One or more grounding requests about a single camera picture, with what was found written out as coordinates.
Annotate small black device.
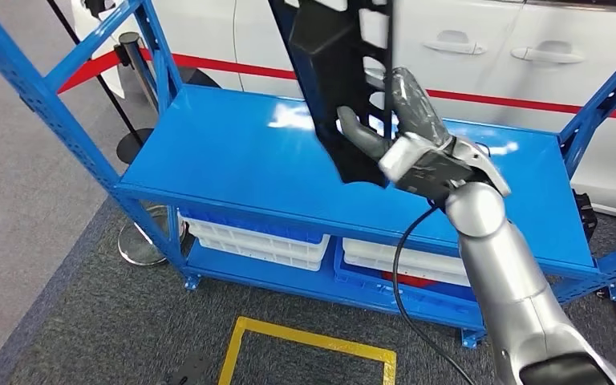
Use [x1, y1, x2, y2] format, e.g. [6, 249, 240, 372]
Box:
[572, 190, 599, 230]

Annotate chrome stanchion post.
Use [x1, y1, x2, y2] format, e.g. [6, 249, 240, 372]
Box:
[118, 31, 161, 114]
[117, 204, 189, 268]

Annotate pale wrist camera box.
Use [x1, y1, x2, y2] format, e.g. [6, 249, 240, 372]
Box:
[378, 132, 450, 184]

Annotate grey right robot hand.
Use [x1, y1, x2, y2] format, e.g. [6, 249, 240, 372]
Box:
[337, 66, 455, 163]

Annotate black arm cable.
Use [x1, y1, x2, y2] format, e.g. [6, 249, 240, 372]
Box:
[391, 204, 479, 385]

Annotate thin black stanchion pole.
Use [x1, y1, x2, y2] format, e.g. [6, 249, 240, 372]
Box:
[46, 0, 156, 166]

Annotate black plastic frame part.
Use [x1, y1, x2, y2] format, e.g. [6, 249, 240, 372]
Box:
[268, 0, 397, 189]

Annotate red barrier belt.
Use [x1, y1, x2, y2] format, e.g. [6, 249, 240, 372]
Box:
[57, 47, 616, 124]

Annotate white car door handle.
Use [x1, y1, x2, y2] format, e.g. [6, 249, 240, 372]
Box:
[422, 30, 487, 56]
[509, 39, 586, 65]

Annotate red item in crate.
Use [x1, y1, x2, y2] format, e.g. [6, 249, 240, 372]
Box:
[381, 270, 440, 290]

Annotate white car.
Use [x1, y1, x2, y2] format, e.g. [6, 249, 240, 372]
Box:
[71, 0, 616, 225]

